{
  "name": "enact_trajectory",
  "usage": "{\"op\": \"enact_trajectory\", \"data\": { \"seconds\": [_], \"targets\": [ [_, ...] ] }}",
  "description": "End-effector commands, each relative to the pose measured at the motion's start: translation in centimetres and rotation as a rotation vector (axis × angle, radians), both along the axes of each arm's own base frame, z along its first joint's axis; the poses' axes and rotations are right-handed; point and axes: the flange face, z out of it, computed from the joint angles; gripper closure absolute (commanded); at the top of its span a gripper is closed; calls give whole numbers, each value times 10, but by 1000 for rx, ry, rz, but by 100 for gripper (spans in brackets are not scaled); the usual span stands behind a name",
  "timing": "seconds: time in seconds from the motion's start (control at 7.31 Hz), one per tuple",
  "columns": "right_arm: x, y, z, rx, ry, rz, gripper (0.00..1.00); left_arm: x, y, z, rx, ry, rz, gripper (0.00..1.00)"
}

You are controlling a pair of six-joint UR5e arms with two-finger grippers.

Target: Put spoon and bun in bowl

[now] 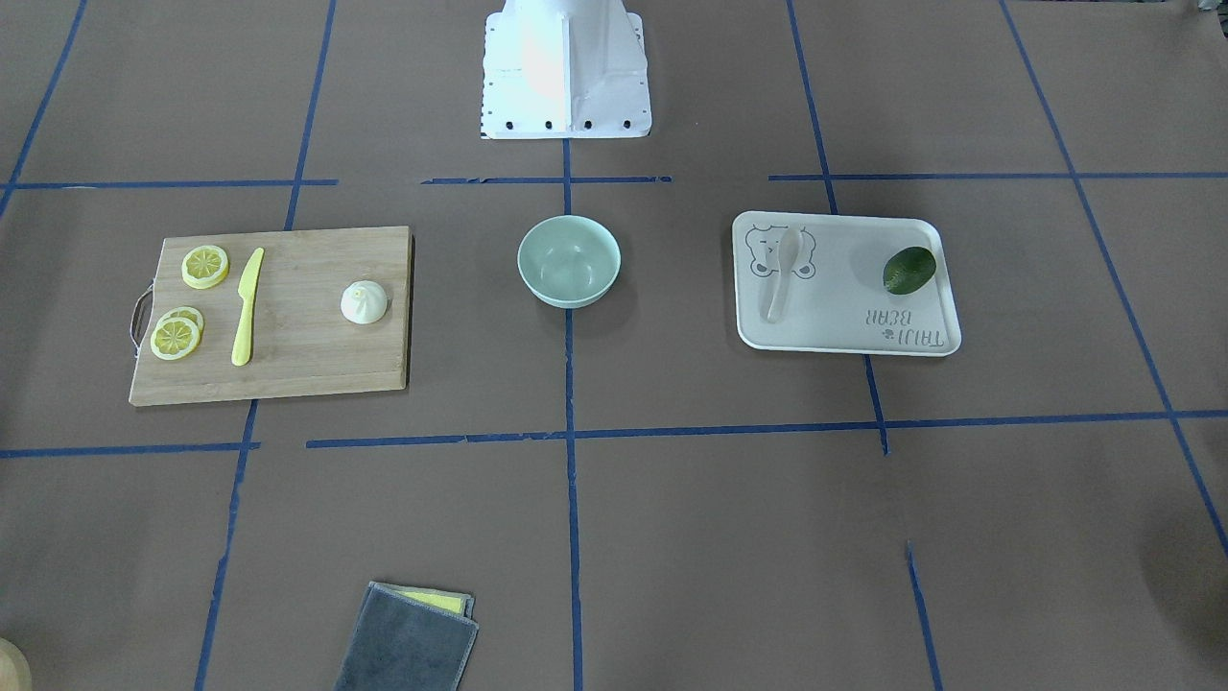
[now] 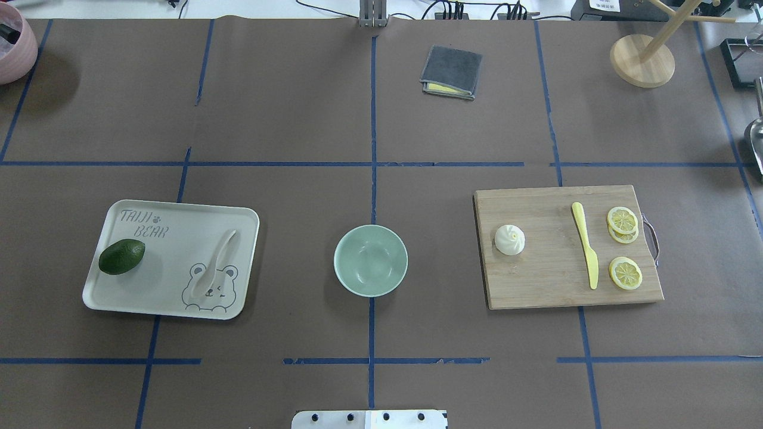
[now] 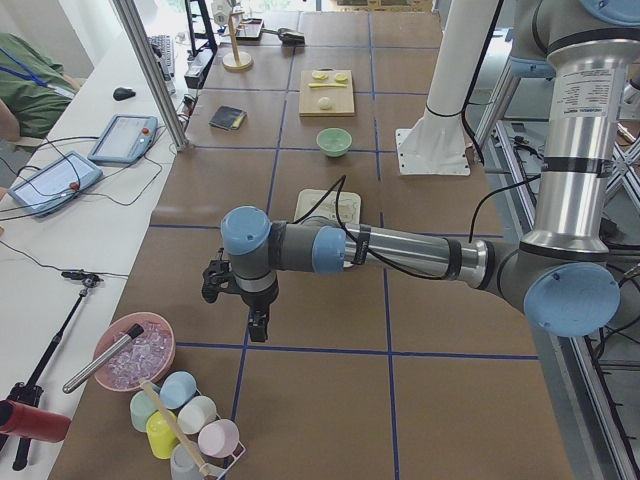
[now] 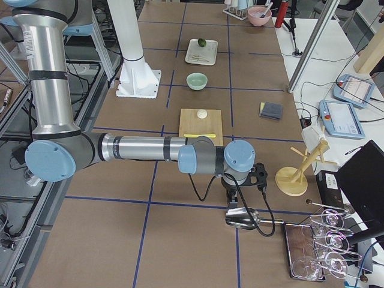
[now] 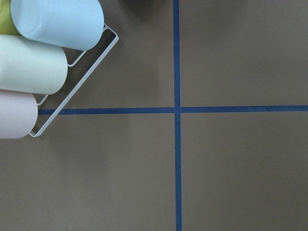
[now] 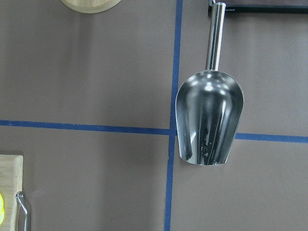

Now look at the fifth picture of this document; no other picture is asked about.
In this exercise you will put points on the light blue cup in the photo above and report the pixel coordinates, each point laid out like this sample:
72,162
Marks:
75,24

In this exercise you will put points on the white wire cup rack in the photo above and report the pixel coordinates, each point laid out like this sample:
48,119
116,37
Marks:
80,69

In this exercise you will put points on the mint white cup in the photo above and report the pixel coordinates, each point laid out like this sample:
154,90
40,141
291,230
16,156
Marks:
31,66

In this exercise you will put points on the pink cup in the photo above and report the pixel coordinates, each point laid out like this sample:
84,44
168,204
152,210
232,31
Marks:
18,114

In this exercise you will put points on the yellow green cup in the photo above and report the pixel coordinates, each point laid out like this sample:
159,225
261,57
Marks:
6,23

